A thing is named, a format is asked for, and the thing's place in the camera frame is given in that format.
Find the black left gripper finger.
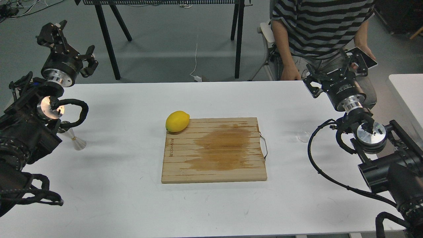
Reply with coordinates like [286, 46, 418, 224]
[36, 20, 80, 60]
[78, 45, 98, 78]

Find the white side table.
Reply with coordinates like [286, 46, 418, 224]
[387, 73, 423, 137]

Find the yellow lemon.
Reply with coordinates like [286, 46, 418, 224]
[165, 110, 190, 133]

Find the person's right hand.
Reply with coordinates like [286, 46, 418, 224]
[280, 64, 301, 80]

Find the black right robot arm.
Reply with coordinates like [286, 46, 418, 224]
[303, 48, 423, 238]

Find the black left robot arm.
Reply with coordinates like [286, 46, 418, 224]
[0, 20, 98, 216]

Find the small clear glass cup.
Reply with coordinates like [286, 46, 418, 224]
[297, 122, 315, 143]

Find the wooden cutting board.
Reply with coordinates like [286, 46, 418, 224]
[161, 117, 267, 184]

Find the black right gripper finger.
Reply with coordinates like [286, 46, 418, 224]
[340, 49, 368, 78]
[302, 64, 331, 98]

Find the white cable with plug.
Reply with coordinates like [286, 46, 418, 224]
[189, 33, 203, 82]

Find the white chair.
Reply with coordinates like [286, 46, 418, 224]
[248, 20, 280, 81]

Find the black metal table frame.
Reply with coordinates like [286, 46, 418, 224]
[74, 0, 253, 80]

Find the person in striped shirt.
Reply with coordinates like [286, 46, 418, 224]
[270, 0, 377, 109]

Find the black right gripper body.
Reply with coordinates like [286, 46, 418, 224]
[322, 72, 366, 111]

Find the white tablet device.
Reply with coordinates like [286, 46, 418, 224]
[346, 47, 378, 69]

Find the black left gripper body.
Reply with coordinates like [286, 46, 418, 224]
[41, 53, 83, 87]

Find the steel double jigger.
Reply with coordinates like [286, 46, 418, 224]
[58, 127, 87, 151]

